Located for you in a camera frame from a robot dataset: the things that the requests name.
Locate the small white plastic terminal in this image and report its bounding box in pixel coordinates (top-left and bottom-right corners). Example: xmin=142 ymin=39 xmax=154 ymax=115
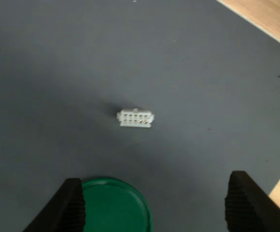
xmin=117 ymin=108 xmax=155 ymax=128

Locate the round green lid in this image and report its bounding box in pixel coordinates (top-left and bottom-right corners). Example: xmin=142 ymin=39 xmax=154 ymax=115
xmin=81 ymin=177 xmax=153 ymax=232

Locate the dark grey mat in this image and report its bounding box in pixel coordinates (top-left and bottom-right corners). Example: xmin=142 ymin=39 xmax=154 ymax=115
xmin=0 ymin=0 xmax=280 ymax=232

